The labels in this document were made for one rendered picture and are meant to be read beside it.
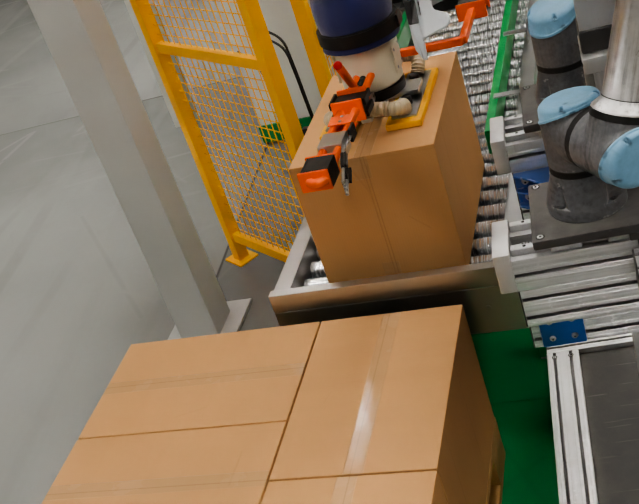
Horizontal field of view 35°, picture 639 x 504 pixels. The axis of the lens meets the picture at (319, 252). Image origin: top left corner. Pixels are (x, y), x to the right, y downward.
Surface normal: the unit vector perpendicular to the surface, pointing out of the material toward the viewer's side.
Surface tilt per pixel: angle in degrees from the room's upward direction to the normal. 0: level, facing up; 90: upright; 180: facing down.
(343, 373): 0
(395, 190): 90
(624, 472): 0
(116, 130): 90
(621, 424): 0
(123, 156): 90
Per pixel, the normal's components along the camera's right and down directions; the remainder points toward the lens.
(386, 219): -0.21, 0.55
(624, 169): 0.37, 0.49
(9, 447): -0.29, -0.82
